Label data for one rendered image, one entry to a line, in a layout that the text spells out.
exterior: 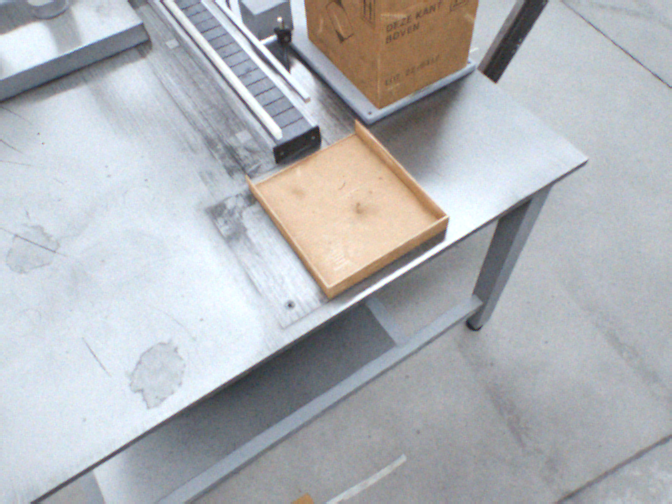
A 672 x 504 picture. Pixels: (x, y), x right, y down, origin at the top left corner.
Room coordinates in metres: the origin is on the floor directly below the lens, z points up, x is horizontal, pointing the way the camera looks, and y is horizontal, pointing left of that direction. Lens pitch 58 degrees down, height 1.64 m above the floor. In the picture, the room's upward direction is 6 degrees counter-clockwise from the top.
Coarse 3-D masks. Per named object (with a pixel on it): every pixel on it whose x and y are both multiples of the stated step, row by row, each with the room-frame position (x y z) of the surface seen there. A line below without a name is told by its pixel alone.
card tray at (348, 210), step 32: (320, 160) 0.73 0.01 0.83; (352, 160) 0.72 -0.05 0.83; (384, 160) 0.70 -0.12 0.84; (256, 192) 0.63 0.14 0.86; (288, 192) 0.65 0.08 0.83; (320, 192) 0.64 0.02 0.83; (352, 192) 0.64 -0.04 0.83; (384, 192) 0.63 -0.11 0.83; (416, 192) 0.61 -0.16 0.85; (288, 224) 0.57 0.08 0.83; (320, 224) 0.57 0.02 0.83; (352, 224) 0.56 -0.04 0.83; (384, 224) 0.55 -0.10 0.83; (416, 224) 0.55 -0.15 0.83; (320, 256) 0.50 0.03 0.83; (352, 256) 0.49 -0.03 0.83; (384, 256) 0.46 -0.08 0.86
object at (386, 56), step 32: (320, 0) 1.03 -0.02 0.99; (352, 0) 0.92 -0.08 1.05; (384, 0) 0.84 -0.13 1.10; (416, 0) 0.87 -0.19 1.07; (448, 0) 0.91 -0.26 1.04; (320, 32) 1.04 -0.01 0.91; (352, 32) 0.92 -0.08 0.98; (384, 32) 0.84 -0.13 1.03; (416, 32) 0.87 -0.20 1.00; (448, 32) 0.91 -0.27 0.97; (352, 64) 0.92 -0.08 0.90; (384, 64) 0.84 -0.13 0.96; (416, 64) 0.88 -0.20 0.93; (448, 64) 0.92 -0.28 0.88; (384, 96) 0.84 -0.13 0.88
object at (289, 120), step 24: (192, 0) 1.26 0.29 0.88; (192, 24) 1.16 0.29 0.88; (216, 24) 1.15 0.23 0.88; (216, 48) 1.06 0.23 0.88; (240, 48) 1.05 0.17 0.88; (240, 72) 0.96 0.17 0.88; (264, 72) 0.96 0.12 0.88; (240, 96) 0.89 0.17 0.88; (264, 96) 0.88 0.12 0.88; (288, 120) 0.80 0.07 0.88
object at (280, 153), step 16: (160, 16) 1.26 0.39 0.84; (176, 32) 1.16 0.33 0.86; (192, 48) 1.07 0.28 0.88; (208, 64) 1.01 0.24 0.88; (272, 80) 0.93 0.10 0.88; (224, 96) 0.94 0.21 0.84; (288, 96) 0.87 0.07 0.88; (240, 112) 0.86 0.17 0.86; (304, 112) 0.82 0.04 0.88; (256, 128) 0.79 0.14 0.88; (272, 144) 0.74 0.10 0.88; (288, 144) 0.75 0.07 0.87; (304, 144) 0.76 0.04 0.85
